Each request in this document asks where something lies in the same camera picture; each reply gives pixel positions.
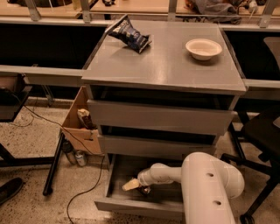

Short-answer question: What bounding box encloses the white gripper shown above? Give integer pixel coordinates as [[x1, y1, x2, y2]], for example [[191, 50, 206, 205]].
[[122, 169, 154, 192]]

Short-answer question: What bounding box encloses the orange soda can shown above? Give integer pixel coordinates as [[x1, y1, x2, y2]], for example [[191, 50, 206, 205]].
[[137, 186, 151, 195]]

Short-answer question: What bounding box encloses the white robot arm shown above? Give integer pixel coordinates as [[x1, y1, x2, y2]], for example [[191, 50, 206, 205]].
[[122, 152, 245, 224]]

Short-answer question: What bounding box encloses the grey bottom drawer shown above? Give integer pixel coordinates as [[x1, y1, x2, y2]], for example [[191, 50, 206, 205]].
[[94, 154, 185, 221]]

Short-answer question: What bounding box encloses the grey drawer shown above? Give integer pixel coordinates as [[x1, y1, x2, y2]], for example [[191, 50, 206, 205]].
[[98, 135, 216, 160], [87, 100, 234, 136], [94, 154, 185, 221]]

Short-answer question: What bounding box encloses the grey middle drawer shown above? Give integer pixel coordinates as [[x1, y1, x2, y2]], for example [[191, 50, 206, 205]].
[[98, 135, 216, 160]]

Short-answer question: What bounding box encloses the silver can on floor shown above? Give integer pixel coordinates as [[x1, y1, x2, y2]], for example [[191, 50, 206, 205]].
[[75, 150, 87, 166]]

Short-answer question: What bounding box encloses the grey top drawer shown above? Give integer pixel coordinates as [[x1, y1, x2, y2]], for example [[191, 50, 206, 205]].
[[87, 100, 234, 136]]

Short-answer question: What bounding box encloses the grey drawer cabinet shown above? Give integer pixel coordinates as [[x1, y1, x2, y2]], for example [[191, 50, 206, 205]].
[[82, 21, 246, 146]]

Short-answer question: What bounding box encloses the cardboard box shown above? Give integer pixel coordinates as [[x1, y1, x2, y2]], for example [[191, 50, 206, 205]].
[[61, 87, 102, 155]]

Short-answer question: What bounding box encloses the dark bottle on floor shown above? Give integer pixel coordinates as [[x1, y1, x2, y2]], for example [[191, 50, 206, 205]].
[[62, 141, 76, 165]]

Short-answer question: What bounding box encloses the snack bag in box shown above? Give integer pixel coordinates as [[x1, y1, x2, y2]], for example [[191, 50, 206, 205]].
[[77, 108, 96, 130]]

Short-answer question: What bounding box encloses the black shoe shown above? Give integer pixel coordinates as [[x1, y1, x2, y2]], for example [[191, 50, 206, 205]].
[[0, 178, 24, 205]]

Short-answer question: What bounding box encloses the black office chair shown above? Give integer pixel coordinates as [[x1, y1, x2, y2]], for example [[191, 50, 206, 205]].
[[225, 33, 280, 224]]

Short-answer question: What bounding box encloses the white paper bowl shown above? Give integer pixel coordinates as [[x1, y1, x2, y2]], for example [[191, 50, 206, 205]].
[[185, 38, 222, 61]]

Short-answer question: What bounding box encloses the blue chip bag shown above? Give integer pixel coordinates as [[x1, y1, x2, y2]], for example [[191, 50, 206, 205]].
[[108, 17, 151, 53]]

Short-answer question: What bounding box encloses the grey cloth on desk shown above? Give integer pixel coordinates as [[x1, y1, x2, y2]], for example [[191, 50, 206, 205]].
[[185, 0, 242, 25]]

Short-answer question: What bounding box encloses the black floor cable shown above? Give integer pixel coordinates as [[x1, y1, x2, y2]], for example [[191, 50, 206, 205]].
[[8, 90, 106, 224]]

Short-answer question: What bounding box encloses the grey metal rail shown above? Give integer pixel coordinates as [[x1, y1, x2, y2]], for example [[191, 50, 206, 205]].
[[0, 65, 83, 88]]

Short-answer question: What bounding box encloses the black table frame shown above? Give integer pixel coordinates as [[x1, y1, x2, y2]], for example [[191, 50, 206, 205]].
[[0, 87, 65, 196]]

